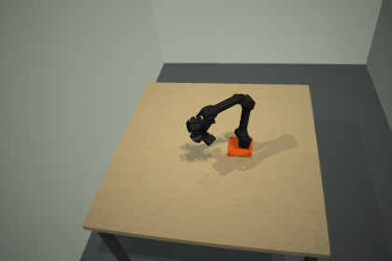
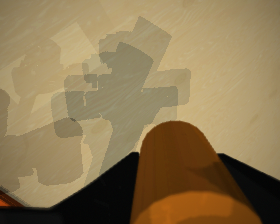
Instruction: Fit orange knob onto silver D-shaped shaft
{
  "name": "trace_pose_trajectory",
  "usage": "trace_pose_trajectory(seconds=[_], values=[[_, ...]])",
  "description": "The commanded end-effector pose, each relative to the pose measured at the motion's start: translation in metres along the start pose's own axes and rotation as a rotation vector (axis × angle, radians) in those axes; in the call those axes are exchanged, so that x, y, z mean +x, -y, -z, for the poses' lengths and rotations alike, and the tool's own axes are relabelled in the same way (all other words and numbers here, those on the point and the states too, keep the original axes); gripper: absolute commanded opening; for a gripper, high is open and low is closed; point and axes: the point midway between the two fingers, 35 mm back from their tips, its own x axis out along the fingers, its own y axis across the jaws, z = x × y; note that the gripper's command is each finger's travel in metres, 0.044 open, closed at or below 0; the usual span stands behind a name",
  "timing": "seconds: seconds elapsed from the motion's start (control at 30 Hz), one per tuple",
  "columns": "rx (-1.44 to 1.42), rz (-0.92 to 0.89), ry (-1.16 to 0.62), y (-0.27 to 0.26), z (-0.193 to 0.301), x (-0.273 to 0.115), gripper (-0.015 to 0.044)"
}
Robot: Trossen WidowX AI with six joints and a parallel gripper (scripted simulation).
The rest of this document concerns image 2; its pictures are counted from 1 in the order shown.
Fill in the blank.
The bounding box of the orange cylinder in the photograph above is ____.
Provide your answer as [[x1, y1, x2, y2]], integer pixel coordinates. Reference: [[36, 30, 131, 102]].
[[130, 121, 262, 224]]

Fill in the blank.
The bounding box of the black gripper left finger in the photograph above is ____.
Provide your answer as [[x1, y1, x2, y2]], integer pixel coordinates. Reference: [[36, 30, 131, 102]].
[[0, 152, 139, 224]]

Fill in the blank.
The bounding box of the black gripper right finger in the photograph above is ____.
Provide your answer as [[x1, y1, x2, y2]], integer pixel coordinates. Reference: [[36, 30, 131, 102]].
[[217, 153, 280, 224]]

